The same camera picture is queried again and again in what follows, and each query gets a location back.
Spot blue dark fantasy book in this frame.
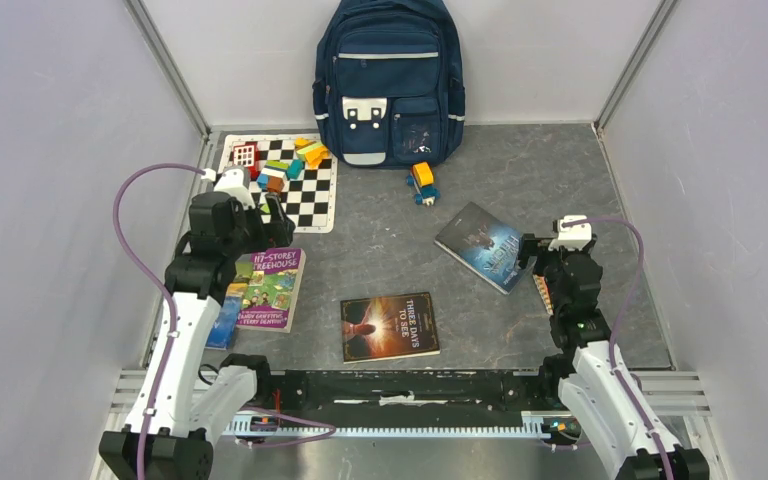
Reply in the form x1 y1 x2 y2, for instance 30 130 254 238
434 202 524 295

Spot navy blue student backpack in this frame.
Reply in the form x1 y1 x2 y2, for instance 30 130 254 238
312 1 466 168

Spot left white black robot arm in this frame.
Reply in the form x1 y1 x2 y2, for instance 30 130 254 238
99 192 295 479

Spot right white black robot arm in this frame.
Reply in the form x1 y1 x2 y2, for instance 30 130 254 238
517 233 711 479

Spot orange spiral notepad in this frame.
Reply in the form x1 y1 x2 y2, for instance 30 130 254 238
532 274 554 316

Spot purple Treehouse book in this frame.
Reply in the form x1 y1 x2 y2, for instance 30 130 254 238
234 247 307 333

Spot blue brown toy blocks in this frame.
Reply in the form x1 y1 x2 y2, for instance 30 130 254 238
257 158 304 193

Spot red grid toy block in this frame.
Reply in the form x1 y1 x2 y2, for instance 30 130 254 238
229 142 259 181

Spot black white checkered mat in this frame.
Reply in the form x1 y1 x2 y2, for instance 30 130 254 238
214 133 339 234

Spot yellow orange toy blocks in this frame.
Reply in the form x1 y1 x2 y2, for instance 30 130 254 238
294 137 331 169

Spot Three Days To See book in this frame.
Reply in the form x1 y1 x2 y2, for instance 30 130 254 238
340 292 441 364

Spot yellow blue toy truck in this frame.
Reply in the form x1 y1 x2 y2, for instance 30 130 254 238
406 162 440 206

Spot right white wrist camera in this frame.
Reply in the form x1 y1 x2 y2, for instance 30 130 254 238
548 215 594 251

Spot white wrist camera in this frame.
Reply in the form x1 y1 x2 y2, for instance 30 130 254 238
201 167 257 210
548 215 594 251

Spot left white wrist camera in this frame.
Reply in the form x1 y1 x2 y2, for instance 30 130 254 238
201 167 257 210

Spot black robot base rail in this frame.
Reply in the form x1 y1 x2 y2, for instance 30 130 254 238
246 369 569 428

